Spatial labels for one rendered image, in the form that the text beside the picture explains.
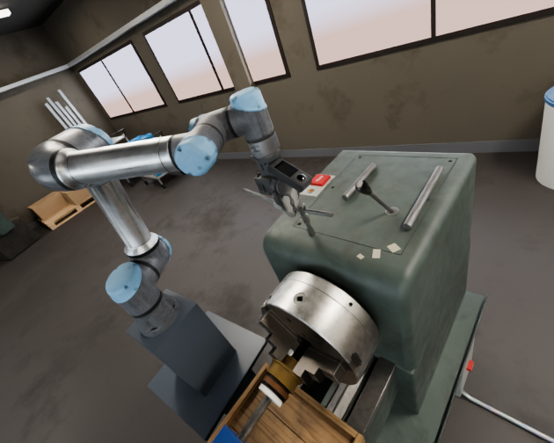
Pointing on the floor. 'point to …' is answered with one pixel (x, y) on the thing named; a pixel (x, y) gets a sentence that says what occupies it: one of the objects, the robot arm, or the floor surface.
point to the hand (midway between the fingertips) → (295, 214)
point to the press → (3, 235)
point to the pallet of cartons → (60, 206)
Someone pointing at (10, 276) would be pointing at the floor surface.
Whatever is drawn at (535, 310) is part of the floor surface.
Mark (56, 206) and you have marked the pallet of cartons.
